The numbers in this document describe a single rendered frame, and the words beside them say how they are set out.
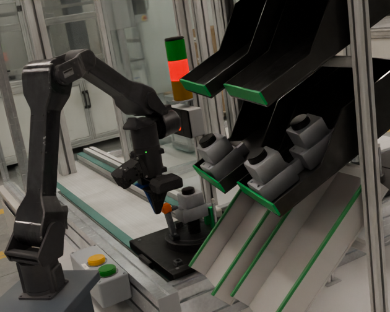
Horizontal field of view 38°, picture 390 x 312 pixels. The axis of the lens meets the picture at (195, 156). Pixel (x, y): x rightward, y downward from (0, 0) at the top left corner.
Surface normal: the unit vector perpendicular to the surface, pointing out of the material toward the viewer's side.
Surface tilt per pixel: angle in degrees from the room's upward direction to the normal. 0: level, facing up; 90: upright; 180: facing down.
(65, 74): 90
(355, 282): 0
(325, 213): 45
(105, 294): 90
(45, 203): 62
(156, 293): 0
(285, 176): 90
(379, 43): 90
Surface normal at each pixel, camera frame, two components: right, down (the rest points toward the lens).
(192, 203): 0.47, 0.17
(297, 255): -0.76, -0.52
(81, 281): -0.15, -0.95
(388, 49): -0.86, 0.25
